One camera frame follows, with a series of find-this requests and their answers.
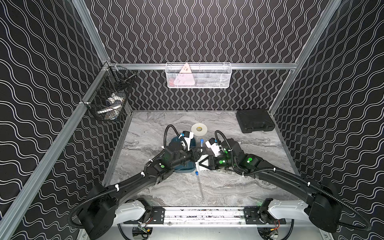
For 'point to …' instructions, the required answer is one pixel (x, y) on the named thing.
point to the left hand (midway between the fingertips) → (206, 147)
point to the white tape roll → (199, 129)
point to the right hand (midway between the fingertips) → (200, 163)
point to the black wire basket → (107, 98)
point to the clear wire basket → (199, 75)
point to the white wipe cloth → (199, 167)
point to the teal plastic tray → (188, 167)
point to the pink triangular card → (185, 77)
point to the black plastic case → (258, 120)
